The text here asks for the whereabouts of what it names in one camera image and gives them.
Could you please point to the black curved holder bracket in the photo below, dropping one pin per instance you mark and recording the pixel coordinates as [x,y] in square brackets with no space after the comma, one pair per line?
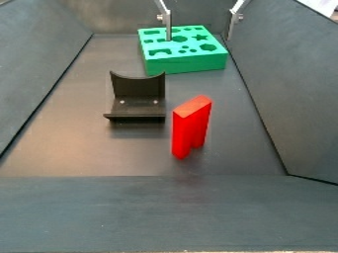
[139,97]

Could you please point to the green shape-sorting board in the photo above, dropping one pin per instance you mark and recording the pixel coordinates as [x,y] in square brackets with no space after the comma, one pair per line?
[192,50]

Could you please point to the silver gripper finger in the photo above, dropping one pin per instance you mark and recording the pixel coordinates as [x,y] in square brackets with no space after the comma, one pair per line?
[234,18]
[164,16]

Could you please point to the red double-square block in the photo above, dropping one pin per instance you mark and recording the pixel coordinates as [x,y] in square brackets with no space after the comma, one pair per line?
[190,122]

